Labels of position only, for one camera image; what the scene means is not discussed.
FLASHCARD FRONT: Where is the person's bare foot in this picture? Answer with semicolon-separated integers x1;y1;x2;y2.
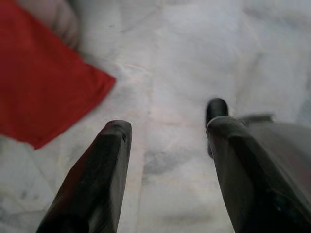
52;0;80;49

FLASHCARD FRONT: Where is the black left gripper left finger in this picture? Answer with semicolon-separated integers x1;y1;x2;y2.
36;119;133;233

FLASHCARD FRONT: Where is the black robot left foot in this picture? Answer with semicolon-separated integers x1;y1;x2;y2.
206;98;229;127

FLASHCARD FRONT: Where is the red pillow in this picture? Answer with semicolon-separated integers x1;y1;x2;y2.
0;0;117;150

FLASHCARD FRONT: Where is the silver robot left leg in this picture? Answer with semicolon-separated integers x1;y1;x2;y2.
237;112;311;214

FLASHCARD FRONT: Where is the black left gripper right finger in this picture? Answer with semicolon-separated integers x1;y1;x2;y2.
206;116;311;233

